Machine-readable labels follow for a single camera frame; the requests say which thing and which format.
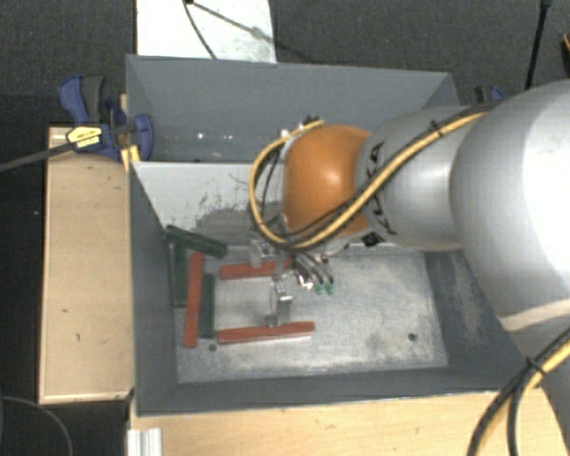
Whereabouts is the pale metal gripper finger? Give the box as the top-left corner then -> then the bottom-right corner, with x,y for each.
264,281 -> 295,330
248,239 -> 273,270

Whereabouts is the red-brown flat block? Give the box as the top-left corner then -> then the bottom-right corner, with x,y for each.
216,320 -> 316,346
182,252 -> 206,350
218,257 -> 296,281

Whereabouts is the dark green flat block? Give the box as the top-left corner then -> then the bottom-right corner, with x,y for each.
172,243 -> 190,309
198,273 -> 217,341
162,224 -> 230,259

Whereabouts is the grey metal bin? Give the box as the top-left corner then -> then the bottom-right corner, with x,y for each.
124,53 -> 529,417

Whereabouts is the pale wood board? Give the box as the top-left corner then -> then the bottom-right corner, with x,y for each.
37,125 -> 137,406

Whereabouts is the black cylinder on white bracket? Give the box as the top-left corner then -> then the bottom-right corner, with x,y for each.
331,232 -> 387,257

